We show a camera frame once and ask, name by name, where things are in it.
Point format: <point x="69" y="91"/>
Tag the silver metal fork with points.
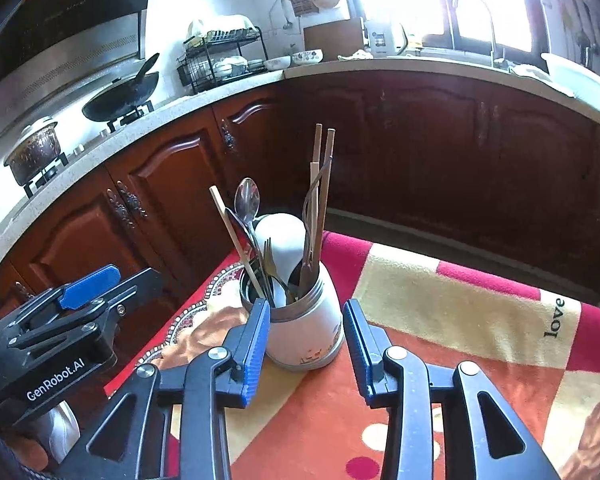
<point x="270" y="265"/>

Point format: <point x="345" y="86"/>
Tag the white electric kettle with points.
<point x="382" y="40"/>

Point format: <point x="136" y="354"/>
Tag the white basin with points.
<point x="580" y="85"/>

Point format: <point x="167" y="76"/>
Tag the kitchen window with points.
<point x="415" y="0"/>

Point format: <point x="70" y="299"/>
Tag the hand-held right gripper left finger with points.
<point x="254" y="355"/>

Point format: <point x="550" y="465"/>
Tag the curved metal faucet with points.
<point x="493" y="40"/>

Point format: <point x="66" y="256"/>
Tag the steel range hood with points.
<point x="55" y="50"/>

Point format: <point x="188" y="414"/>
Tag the printed checked fleece blanket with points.
<point x="455" y="320"/>

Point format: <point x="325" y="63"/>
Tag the brown cutting board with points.
<point x="330" y="37"/>

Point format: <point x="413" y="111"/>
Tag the metal spoon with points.
<point x="241" y="232"/>
<point x="247" y="200"/>

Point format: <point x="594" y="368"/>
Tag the person's left hand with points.
<point x="57" y="435"/>

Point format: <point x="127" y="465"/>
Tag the red patterned tablecloth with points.
<point x="215" y="280"/>

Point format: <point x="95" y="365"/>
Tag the white utensil holder jar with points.
<point x="305" y="340"/>

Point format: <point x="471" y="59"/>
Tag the light stone countertop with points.
<point x="190" y="102"/>

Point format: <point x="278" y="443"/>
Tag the flower print bowl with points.
<point x="307" y="57"/>

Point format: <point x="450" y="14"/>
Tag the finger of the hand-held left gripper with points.
<point x="90" y="285"/>
<point x="140" y="285"/>

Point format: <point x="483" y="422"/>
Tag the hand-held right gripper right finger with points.
<point x="357" y="355"/>

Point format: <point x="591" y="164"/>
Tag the dark wooden base cabinets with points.
<point x="430" y="160"/>

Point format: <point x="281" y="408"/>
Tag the brown cooking pot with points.
<point x="32" y="152"/>

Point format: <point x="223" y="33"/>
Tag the black wok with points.
<point x="120" y="100"/>

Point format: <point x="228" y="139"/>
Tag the white bowl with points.
<point x="277" y="63"/>

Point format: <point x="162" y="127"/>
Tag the gas stove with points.
<point x="130" y="114"/>

